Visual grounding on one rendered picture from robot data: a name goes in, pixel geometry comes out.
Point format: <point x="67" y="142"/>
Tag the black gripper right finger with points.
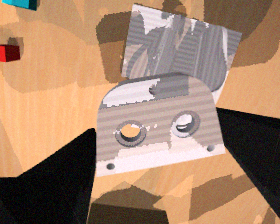
<point x="254" y="142"/>

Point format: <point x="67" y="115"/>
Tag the teal cube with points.
<point x="27" y="4"/>

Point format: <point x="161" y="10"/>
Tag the red block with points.
<point x="9" y="53"/>

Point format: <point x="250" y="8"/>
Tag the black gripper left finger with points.
<point x="55" y="191"/>

